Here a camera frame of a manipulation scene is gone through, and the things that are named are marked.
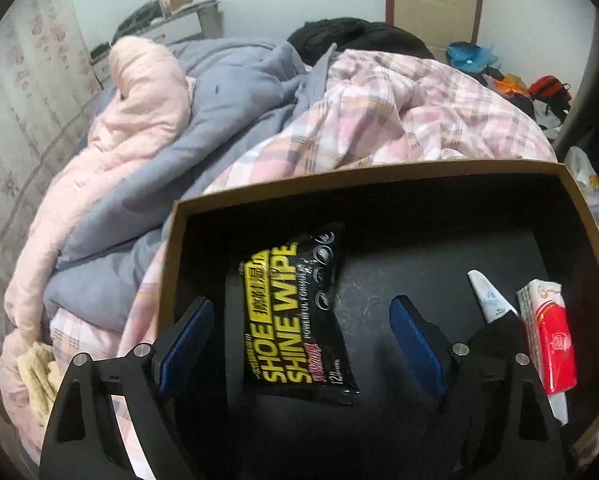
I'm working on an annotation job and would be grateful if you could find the white desk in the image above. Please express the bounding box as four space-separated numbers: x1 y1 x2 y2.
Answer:
90 0 222 81

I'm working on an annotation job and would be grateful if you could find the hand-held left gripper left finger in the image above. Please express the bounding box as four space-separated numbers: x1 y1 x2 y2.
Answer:
39 297 215 480

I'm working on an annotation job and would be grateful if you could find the floral curtain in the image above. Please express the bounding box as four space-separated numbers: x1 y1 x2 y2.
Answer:
0 0 102 311

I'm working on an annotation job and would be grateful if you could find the black shoe wipes packet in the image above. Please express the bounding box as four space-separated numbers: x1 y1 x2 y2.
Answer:
238 221 360 406

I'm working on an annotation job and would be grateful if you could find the white plastic bag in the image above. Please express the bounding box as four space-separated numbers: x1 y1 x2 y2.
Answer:
564 146 599 226

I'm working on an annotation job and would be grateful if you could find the deep brown cardboard box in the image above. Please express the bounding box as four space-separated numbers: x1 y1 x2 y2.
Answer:
156 158 599 480

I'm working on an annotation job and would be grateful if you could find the small red tissue pack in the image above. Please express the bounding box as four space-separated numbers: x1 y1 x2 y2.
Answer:
516 280 579 395

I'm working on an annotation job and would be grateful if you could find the orange clothes pile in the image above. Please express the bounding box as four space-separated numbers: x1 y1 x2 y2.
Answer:
484 67 530 97

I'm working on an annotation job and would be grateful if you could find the blue bag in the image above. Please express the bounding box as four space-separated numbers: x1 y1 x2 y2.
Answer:
446 42 500 72

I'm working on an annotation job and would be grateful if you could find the red backpack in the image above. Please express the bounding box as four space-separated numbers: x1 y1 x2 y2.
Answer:
528 75 573 111

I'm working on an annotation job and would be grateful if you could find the black device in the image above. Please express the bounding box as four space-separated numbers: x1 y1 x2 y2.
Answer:
114 2 162 33

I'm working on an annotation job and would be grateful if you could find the grey quilt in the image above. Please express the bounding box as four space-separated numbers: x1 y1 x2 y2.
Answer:
42 39 337 331

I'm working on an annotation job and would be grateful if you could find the yellow towel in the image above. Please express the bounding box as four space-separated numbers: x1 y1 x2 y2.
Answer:
18 342 66 423

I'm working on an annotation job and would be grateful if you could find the white pouch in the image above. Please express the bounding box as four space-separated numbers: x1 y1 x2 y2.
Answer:
467 270 571 427

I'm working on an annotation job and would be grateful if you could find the black clothes pile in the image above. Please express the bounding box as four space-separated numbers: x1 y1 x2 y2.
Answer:
286 18 435 67

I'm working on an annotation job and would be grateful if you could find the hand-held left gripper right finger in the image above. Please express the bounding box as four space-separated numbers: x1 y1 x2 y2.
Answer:
389 296 577 480

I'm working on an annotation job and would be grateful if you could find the pink plaid duvet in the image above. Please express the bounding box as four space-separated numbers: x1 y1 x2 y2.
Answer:
49 49 557 361

